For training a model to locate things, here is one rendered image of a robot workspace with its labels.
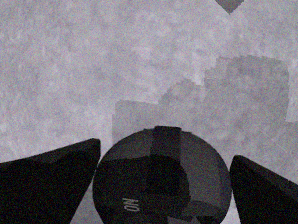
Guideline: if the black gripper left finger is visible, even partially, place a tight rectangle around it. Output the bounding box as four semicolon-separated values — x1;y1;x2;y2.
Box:
0;139;101;224

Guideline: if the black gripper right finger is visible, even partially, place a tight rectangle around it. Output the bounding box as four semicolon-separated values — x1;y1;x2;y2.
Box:
229;155;298;224

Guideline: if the dark grey controller unit with white label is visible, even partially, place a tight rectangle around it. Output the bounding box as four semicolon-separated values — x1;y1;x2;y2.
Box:
92;127;233;224

